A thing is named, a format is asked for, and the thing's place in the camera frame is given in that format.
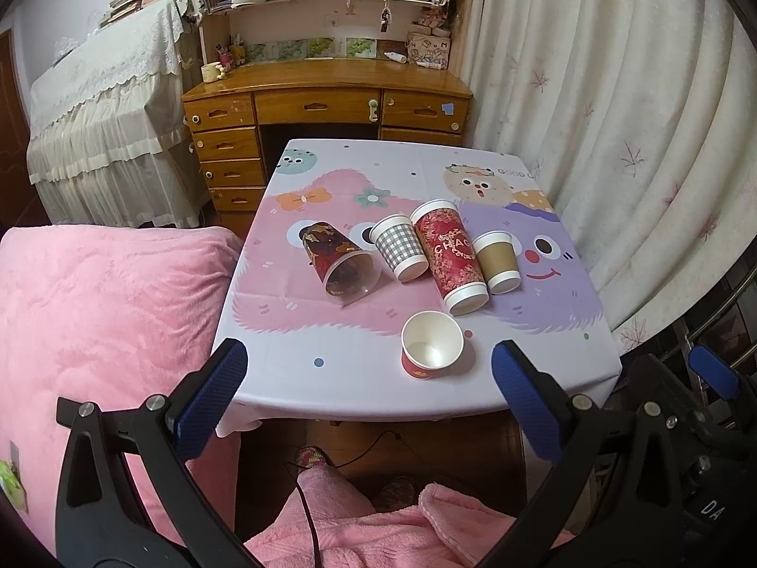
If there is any knitted slipper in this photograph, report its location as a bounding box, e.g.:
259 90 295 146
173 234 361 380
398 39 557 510
289 444 333 472
373 476 418 514

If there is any white leaf print curtain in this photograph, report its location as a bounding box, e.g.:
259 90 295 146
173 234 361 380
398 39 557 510
460 0 757 357

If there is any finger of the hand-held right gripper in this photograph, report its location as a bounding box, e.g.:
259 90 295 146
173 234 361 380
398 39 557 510
687 343 741 402

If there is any wooden door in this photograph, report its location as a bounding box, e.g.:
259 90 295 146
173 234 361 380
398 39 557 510
0 28 49 229

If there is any cartoon printed tablecloth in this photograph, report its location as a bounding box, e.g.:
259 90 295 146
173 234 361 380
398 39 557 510
215 138 624 440

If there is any brown paper cup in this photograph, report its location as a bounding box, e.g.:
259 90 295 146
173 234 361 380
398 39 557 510
471 231 522 296

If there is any wooden desk hutch shelf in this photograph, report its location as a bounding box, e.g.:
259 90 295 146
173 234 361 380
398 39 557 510
194 0 475 67

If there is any pink fleece blanket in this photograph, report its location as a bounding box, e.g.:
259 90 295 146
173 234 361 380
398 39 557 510
0 224 247 548

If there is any wooden desk with drawers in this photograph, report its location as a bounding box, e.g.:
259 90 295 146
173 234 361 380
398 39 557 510
181 58 476 230

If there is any dark clear plastic cup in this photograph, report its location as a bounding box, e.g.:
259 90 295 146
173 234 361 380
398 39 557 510
301 221 382 300

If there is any metal rail frame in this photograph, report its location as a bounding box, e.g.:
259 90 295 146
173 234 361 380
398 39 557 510
674 266 757 371

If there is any tall red paper cup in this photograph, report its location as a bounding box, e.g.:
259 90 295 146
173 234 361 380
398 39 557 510
411 199 490 316

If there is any stack of books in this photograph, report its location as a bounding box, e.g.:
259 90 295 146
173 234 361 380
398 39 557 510
99 0 191 28

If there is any person's pink robe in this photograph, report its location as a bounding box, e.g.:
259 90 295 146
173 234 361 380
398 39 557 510
244 465 576 568

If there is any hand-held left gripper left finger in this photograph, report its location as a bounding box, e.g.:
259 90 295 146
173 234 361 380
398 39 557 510
56 337 264 568

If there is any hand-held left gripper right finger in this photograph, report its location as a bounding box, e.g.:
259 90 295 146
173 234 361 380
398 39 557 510
491 340 682 568

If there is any grey checked paper cup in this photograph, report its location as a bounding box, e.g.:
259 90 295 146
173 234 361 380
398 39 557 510
370 213 427 283

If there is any black cable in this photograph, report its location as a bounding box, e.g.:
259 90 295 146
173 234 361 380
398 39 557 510
295 469 324 568

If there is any lace covered piano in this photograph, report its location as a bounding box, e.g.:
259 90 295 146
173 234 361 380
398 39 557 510
26 0 205 230

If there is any small red white paper cup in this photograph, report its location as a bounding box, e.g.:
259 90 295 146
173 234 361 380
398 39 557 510
400 310 466 381

